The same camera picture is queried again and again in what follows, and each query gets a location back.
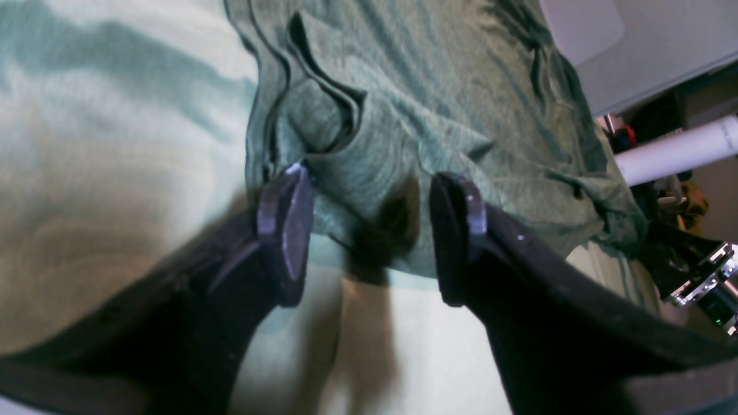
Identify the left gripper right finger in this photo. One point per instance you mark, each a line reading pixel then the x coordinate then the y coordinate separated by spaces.
pixel 564 344

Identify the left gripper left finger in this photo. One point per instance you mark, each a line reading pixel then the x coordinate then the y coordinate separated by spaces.
pixel 173 342

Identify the light green table cloth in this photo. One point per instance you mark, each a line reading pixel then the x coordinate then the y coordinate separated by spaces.
pixel 124 128

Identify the white cylinder roll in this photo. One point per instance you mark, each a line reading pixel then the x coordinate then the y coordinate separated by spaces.
pixel 679 153

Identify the green long-sleeve T-shirt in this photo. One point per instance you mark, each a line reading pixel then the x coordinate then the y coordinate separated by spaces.
pixel 379 96

